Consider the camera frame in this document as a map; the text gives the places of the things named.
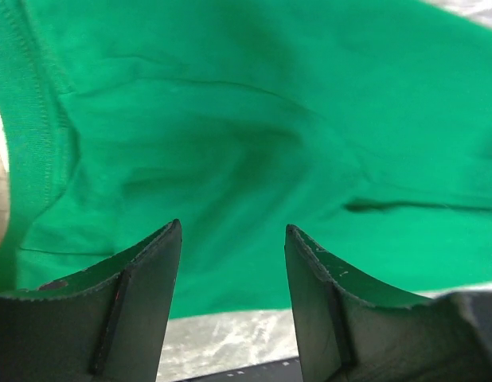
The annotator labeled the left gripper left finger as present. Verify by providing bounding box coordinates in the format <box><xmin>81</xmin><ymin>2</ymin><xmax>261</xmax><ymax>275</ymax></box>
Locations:
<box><xmin>0</xmin><ymin>220</ymin><xmax>182</xmax><ymax>382</ymax></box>

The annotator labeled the green t shirt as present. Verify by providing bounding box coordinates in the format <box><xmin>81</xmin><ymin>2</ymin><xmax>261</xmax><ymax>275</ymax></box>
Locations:
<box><xmin>0</xmin><ymin>1</ymin><xmax>492</xmax><ymax>318</ymax></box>

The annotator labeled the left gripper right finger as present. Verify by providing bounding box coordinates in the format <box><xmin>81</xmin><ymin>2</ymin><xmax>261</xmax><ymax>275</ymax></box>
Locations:
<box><xmin>285</xmin><ymin>225</ymin><xmax>492</xmax><ymax>381</ymax></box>

